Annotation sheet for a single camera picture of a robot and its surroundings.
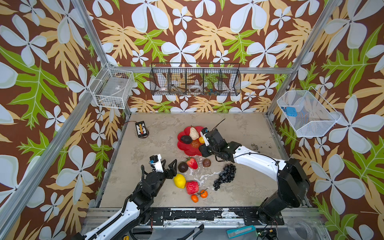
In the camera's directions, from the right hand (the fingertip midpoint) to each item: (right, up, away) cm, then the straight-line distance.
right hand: (201, 146), depth 85 cm
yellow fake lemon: (-12, -19, -4) cm, 23 cm away
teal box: (+16, -39, -16) cm, 45 cm away
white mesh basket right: (+60, +18, -7) cm, 63 cm away
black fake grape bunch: (+15, -16, -1) cm, 22 cm away
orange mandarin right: (+1, -25, -6) cm, 26 cm away
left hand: (-17, -6, -5) cm, 19 cm away
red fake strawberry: (-5, -10, +3) cm, 12 cm away
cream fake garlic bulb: (-4, +7, +15) cm, 17 cm away
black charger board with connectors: (-43, +10, +22) cm, 49 cm away
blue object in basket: (+53, +21, +1) cm, 57 cm away
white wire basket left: (-53, +34, +1) cm, 63 cm away
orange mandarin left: (-4, -27, -7) cm, 28 cm away
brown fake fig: (+4, -10, +4) cm, 12 cm away
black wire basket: (-2, +43, +13) cm, 45 cm away
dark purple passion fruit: (-10, -12, +1) cm, 16 cm away
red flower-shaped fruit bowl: (-5, -3, +14) cm, 15 cm away
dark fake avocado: (-9, +3, +13) cm, 16 cm away
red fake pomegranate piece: (-5, -21, -7) cm, 23 cm away
